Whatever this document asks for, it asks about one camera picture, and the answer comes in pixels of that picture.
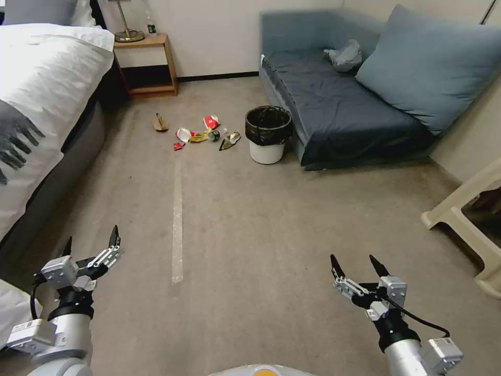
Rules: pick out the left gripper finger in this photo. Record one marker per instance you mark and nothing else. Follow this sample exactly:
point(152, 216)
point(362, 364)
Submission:
point(106, 256)
point(67, 248)

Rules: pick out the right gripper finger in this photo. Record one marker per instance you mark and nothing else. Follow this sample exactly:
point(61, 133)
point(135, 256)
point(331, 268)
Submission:
point(380, 270)
point(350, 288)

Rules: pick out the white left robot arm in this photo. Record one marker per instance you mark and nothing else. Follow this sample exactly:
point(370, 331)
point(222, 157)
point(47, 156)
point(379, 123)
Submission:
point(66, 340)

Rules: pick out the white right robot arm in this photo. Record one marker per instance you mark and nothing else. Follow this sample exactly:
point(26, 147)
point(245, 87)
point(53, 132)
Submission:
point(407, 358)

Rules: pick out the white trash can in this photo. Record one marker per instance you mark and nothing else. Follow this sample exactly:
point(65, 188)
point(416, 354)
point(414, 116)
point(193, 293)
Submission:
point(266, 152)

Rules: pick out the dark green can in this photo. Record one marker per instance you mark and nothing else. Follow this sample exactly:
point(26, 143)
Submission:
point(214, 135)

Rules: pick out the black trash bag liner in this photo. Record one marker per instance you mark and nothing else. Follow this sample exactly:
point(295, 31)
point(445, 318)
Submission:
point(270, 135)

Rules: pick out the white fabric bundle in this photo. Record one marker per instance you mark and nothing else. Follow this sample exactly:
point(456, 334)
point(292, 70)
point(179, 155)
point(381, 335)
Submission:
point(15, 309)

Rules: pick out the beige plastic stool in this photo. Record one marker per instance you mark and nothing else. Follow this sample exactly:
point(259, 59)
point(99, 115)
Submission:
point(469, 203)

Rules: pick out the white robot front shell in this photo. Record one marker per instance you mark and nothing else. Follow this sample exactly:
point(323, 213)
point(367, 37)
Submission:
point(262, 370)

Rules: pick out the small red wrapper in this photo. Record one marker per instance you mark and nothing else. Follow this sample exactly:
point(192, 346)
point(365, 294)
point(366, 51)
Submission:
point(178, 146)

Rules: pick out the grey fringed throw blanket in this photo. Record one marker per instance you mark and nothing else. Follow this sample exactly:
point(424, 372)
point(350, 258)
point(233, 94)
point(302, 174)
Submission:
point(11, 129)

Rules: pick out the brown paper scrap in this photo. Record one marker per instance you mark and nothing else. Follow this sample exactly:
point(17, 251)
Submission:
point(159, 123)

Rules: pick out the crushed white red cup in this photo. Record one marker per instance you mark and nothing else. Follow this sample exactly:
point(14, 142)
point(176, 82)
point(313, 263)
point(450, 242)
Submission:
point(182, 134)

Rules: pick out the yellow snack wrapper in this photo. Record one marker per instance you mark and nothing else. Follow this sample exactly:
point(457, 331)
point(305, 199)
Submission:
point(198, 137)

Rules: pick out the gold foil wrapper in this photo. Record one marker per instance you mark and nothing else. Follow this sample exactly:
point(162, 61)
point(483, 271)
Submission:
point(229, 141)

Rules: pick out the red white carton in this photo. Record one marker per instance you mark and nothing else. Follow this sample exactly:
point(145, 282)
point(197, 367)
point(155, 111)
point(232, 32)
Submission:
point(211, 121)

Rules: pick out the blue-grey sofa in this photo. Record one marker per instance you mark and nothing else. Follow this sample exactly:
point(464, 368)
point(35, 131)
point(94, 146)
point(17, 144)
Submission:
point(332, 102)

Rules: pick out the white duvet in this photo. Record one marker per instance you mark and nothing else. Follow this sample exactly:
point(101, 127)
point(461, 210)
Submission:
point(43, 74)

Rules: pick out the large blue cushion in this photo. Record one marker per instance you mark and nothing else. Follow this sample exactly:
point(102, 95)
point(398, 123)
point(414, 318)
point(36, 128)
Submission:
point(430, 66)

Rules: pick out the crumpled grey plastic bag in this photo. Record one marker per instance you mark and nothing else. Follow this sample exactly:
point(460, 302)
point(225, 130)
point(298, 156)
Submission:
point(344, 56)

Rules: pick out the wooden nightstand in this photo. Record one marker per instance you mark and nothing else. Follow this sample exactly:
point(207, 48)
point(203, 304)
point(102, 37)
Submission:
point(156, 41)

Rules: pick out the brass table lamp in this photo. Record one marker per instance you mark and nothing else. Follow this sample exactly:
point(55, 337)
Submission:
point(129, 36)

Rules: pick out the clear bottle green label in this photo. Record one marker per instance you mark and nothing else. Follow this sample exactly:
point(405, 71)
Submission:
point(151, 27)

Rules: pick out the white pillow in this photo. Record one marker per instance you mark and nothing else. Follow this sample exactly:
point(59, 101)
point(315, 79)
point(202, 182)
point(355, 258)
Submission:
point(85, 11)

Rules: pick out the grey pillow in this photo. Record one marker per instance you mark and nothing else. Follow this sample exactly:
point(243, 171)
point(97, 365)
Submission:
point(35, 9)

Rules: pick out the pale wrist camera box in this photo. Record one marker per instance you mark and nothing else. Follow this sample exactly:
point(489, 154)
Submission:
point(58, 272)
point(393, 291)

